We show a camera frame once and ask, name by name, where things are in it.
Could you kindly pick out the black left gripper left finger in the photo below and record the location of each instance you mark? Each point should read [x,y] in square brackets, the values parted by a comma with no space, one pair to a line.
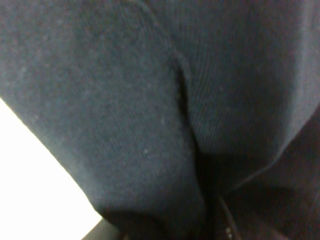
[104,231]

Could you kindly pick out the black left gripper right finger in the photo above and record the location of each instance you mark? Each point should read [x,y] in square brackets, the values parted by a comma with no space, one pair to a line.
[226,228]

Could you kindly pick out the black short sleeve t-shirt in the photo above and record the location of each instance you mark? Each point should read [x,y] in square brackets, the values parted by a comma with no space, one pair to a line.
[158,107]

